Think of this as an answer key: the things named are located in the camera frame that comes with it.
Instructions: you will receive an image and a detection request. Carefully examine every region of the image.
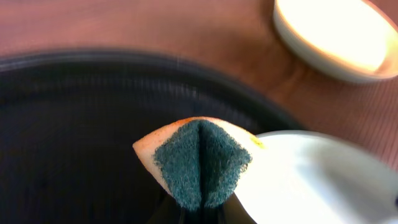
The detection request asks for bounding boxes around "green yellow sponge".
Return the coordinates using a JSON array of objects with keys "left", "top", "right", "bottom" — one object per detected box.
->
[{"left": 132, "top": 116, "right": 266, "bottom": 212}]

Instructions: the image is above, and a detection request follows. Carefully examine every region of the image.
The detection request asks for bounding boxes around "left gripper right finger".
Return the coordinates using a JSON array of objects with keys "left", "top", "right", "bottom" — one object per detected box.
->
[{"left": 218, "top": 194, "right": 257, "bottom": 224}]

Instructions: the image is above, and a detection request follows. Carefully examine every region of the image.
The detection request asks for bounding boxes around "black round tray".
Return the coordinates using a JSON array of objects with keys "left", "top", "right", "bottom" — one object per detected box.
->
[{"left": 1, "top": 51, "right": 302, "bottom": 223}]

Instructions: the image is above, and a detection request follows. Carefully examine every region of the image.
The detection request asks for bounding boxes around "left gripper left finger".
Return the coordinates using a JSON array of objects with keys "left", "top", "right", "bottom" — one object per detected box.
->
[{"left": 146, "top": 195, "right": 185, "bottom": 224}]

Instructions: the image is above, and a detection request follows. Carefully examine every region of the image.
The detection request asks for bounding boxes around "light blue plate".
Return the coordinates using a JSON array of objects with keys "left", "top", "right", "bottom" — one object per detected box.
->
[
  {"left": 272, "top": 0, "right": 398, "bottom": 84},
  {"left": 235, "top": 131, "right": 397, "bottom": 224}
]

